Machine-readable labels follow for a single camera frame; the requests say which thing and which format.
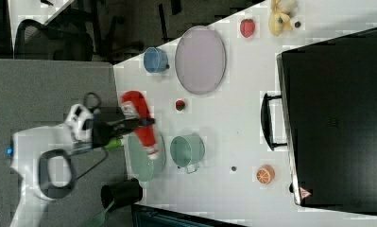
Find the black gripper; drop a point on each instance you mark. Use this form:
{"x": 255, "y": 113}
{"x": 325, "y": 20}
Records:
{"x": 112, "y": 122}

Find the red plush ketchup bottle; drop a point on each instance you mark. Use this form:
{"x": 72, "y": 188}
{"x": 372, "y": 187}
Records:
{"x": 134, "y": 106}

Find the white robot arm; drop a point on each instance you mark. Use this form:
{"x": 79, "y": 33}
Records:
{"x": 42, "y": 155}

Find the small plush strawberry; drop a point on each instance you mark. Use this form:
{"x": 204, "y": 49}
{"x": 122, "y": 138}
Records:
{"x": 180, "y": 105}

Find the blue cup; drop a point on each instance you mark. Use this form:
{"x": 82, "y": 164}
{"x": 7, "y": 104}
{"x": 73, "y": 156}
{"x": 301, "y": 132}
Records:
{"x": 155, "y": 60}

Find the black cylinder holder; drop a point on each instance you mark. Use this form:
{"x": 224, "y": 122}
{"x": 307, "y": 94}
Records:
{"x": 121, "y": 194}

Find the black office chair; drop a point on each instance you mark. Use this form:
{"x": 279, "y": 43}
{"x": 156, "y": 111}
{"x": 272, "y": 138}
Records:
{"x": 35, "y": 41}

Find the round lavender plate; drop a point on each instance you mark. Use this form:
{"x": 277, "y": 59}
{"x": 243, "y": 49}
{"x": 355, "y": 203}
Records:
{"x": 200, "y": 60}

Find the plush orange slice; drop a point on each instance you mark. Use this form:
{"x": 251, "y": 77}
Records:
{"x": 265, "y": 174}

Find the large red plush strawberry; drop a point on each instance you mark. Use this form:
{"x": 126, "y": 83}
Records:
{"x": 247, "y": 27}

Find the yellow plush toy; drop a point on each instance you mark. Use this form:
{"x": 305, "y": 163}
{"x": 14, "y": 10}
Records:
{"x": 280, "y": 16}

